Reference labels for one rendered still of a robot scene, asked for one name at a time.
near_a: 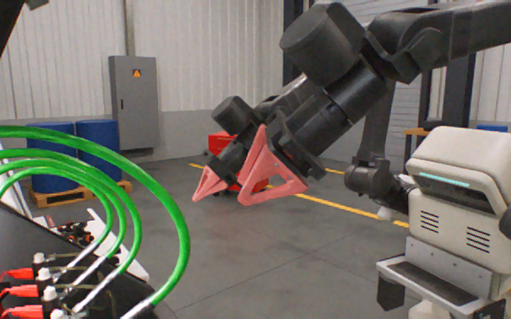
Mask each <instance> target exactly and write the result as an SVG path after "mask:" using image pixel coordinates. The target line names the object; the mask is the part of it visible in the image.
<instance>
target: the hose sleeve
mask: <svg viewBox="0 0 511 319"><path fill-rule="evenodd" d="M155 308H156V306H154V304H152V303H151V302H150V300H149V296H148V297H147V298H145V299H144V300H142V301H140V303H139V304H137V305H136V306H134V307H133V309H132V310H130V311H129V312H128V313H126V314H125V315H124V316H122V317H121V318H119V319H141V318H142V317H144V316H145V315H147V314H149V312H150V311H152V310H154V309H155Z"/></svg>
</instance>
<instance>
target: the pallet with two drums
mask: <svg viewBox="0 0 511 319"><path fill-rule="evenodd" d="M74 124H75V129H74ZM25 126H26V127H38V128H44V129H50V130H54V131H58V132H64V133H67V134H72V135H74V136H75V133H76V136H77V137H80V138H84V139H87V140H89V141H92V142H95V143H98V144H100V145H102V147H104V148H107V149H110V150H112V151H114V152H116V153H118V154H120V155H121V151H120V139H119V126H118V120H110V119H99V120H82V121H76V122H75V123H73V122H33V123H27V124H26V125H25ZM27 149H43V150H49V151H53V152H57V153H60V154H65V155H68V156H72V157H74V158H77V159H79V160H83V162H85V163H86V164H88V165H92V166H94V167H95V168H96V169H98V170H101V171H102V172H104V173H105V174H106V175H108V177H110V178H112V180H114V181H115V182H116V183H117V184H118V185H119V186H120V187H122V189H123V190H124V191H125V192H126V193H132V192H133V185H132V184H131V182H130V181H126V180H124V179H122V169H120V168H119V167H117V166H115V165H113V164H112V163H109V162H107V160H105V159H102V158H100V157H98V156H96V155H93V154H89V153H87V152H84V151H82V150H79V149H75V148H72V147H68V146H65V145H62V144H61V143H54V142H51V141H45V140H40V139H34V138H27ZM77 152H78V156H77ZM31 182H32V184H31V185H27V187H28V193H29V197H32V199H33V202H34V203H36V205H37V208H48V207H53V206H57V205H63V204H68V203H77V202H82V201H87V200H92V199H97V198H98V197H97V196H93V192H92V191H91V190H90V189H88V188H87V187H85V186H83V185H82V184H80V183H78V182H76V181H73V180H71V179H68V178H65V176H58V175H53V174H37V175H32V176H31ZM80 195H82V198H77V199H73V200H67V201H61V202H56V203H47V201H50V200H54V199H59V198H65V197H75V196H80Z"/></svg>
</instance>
